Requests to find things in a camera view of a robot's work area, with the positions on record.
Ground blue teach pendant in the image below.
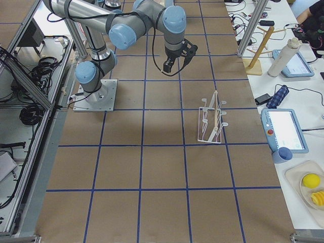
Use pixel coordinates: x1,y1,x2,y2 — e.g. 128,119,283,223
261,108,309,153
281,52,314,78

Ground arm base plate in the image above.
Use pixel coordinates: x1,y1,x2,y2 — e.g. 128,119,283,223
73,79,118,112

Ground white wire cup rack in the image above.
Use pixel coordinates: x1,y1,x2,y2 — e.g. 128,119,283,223
197,90,228,144

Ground blue round cup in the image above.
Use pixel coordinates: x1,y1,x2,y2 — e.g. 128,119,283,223
272,147,293,164

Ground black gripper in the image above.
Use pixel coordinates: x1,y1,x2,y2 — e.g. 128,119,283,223
163,39,198,73

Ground white cylindrical bottle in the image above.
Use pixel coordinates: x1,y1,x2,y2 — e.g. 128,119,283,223
267,37,302,77

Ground cream tray with plate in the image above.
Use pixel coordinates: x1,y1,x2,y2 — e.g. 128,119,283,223
285,160,323,212

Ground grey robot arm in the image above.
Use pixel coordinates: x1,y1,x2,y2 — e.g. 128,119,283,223
44,1,197,103

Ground plaid folded umbrella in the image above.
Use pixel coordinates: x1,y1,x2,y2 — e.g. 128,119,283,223
266,85,289,109

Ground yellow lemon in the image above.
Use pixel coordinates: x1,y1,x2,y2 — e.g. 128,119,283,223
302,173,321,188

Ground wooden mug tree stand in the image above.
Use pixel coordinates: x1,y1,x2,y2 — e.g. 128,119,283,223
242,26,285,75

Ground sliced yellow fruit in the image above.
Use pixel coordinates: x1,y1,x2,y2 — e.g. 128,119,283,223
311,191,324,206

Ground aluminium frame post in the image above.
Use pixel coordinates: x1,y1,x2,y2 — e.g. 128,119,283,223
237,0,268,57

